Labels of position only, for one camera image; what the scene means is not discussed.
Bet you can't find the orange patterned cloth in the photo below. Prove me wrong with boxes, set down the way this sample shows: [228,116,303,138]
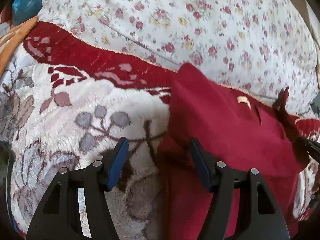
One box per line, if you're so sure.
[0,16,39,75]

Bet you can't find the blue bag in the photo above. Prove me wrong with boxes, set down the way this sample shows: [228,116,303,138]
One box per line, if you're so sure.
[12,0,42,25]

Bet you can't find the red and white plush blanket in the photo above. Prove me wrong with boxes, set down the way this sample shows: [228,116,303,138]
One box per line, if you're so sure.
[1,22,317,239]

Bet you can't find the white floral bed sheet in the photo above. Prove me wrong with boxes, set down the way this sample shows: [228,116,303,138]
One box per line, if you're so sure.
[39,0,318,116]

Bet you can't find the dark red small garment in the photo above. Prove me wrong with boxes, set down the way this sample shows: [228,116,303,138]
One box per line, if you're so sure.
[157,63,309,239]

